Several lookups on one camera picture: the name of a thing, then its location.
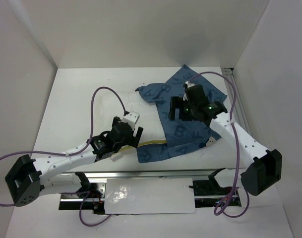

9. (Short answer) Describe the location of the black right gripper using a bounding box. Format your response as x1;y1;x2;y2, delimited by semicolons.
167;96;197;121

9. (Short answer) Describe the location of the white pillow yellow underside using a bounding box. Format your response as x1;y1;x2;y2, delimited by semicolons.
94;91;168;163

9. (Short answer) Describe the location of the blue printed pillowcase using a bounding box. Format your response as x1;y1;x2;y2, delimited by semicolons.
136;65;221;163

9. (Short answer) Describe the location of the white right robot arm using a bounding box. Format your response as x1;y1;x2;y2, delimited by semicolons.
168;82;282;196

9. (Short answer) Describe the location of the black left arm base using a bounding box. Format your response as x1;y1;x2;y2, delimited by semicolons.
59;172;106;215

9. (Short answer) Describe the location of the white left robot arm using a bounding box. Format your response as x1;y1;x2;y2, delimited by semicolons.
5;111;143;207

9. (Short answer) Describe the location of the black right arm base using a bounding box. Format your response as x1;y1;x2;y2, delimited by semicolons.
189;168;232;208

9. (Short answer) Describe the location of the white glossy cover sheet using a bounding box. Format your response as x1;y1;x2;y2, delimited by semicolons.
104;178;196;215

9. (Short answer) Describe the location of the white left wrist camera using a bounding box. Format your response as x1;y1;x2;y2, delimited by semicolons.
121;111;140;131

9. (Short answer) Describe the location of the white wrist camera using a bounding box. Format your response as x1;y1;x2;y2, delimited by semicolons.
121;111;140;131
183;81;195;90

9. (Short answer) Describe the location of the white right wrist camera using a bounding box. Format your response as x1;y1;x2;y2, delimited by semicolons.
183;81;195;90

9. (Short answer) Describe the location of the aluminium front rail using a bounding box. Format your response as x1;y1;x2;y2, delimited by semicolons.
59;168;241;180

